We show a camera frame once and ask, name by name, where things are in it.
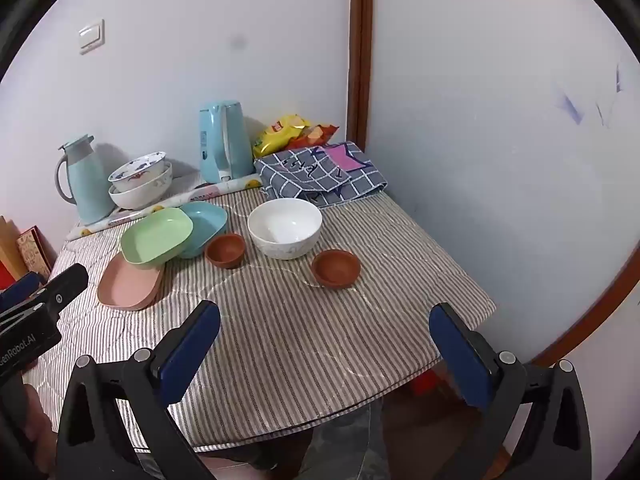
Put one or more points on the patterned cardboard box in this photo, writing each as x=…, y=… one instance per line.
x=32, y=252

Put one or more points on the large plain white bowl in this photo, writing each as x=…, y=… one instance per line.
x=285, y=230

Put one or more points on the brown wooden trim strip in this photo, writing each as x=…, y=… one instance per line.
x=600, y=305

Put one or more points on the plain wooden board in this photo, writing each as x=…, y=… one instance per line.
x=10, y=245

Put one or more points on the person's left forearm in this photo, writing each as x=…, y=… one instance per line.
x=37, y=425

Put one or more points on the red stool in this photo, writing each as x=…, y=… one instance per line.
x=427, y=382

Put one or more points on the striped quilted tablecloth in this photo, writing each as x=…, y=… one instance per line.
x=300, y=335

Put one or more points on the brown wooden door frame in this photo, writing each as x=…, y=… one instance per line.
x=360, y=60

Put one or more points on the blue plastic plate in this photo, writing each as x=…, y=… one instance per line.
x=210, y=220

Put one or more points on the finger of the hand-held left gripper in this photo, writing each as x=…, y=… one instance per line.
x=20, y=290
x=65, y=285

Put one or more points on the pink plastic plate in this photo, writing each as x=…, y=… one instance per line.
x=125, y=290

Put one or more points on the yellow snack bag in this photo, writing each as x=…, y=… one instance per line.
x=280, y=135

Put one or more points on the small brown clay bowl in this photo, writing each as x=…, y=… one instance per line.
x=335, y=267
x=225, y=252

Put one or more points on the white bowl with faint print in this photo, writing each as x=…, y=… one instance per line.
x=145, y=195

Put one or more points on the fruit pattern table mat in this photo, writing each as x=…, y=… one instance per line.
x=235, y=185

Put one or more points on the orange snack bag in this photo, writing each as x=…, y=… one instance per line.
x=320, y=134

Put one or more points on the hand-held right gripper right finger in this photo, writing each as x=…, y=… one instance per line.
x=457, y=355

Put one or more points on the folded grey checked cloth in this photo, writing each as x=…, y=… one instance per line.
x=300, y=175

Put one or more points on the light blue electric kettle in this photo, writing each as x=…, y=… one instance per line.
x=235, y=140

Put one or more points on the white light switch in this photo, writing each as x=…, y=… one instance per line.
x=92, y=36

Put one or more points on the green plastic plate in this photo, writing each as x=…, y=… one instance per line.
x=155, y=240

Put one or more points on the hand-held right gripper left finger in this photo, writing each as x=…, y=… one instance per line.
x=190, y=345

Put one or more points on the white bowl with red-blue print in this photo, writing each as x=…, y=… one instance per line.
x=135, y=170

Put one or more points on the person's leg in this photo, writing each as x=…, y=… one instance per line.
x=345, y=445

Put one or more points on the light blue thermos jug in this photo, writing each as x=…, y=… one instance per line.
x=90, y=185

